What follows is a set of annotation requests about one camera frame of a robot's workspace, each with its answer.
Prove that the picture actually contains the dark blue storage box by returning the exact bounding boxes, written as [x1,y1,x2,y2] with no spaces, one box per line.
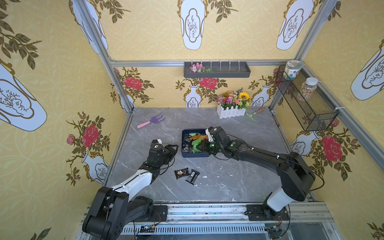
[182,129,209,158]

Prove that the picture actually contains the pink flowers in tray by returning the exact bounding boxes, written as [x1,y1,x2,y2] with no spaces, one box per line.
[190,63,213,73]

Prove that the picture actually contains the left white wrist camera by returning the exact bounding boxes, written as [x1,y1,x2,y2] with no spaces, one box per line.
[152,139,163,145]

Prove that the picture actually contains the black wire mesh basket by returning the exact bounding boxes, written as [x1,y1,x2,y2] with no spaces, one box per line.
[276,66,339,132]

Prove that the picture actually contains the black cookie packet with picture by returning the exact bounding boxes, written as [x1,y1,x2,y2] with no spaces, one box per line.
[174,168,190,180]

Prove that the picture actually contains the green toy garden shovel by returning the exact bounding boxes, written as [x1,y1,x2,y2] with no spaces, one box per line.
[246,108,265,120]

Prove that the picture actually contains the orange cookie packet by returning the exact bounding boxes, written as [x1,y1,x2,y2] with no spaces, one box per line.
[191,134,209,141]

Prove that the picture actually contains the white lid patterned jar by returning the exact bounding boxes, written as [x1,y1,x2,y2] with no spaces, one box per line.
[283,60,303,81]

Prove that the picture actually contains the white fence flower pot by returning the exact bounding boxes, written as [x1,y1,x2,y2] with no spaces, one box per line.
[216,90,252,119]

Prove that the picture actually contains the clear white lid jar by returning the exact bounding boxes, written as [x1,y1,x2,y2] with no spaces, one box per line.
[298,77,318,101]

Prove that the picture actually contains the small circuit board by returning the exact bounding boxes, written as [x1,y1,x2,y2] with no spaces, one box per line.
[139,225,156,234]

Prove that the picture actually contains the pink purple toy rake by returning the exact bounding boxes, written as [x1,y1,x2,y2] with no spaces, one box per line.
[137,113,165,129]

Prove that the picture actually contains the green cookie packet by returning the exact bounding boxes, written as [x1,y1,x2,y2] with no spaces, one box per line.
[192,139,202,154]

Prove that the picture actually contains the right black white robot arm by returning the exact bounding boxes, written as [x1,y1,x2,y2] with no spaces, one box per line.
[196,127,316,219]

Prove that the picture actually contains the grey wall shelf tray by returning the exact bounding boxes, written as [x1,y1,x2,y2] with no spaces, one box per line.
[184,60,251,79]

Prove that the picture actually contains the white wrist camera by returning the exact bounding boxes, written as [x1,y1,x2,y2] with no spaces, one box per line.
[206,129,214,142]
[152,139,163,145]

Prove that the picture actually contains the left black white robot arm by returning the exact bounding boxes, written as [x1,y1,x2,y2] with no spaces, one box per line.
[82,140,179,240]

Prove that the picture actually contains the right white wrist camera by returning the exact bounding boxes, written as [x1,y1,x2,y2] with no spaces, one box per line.
[206,129,214,142]

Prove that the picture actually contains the black cookie packet barcode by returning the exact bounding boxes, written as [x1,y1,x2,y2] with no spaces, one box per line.
[186,170,200,185]

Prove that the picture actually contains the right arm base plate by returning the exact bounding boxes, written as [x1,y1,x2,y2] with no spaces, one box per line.
[244,204,290,221]

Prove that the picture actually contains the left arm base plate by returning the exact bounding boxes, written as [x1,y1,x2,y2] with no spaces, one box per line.
[134,205,168,224]

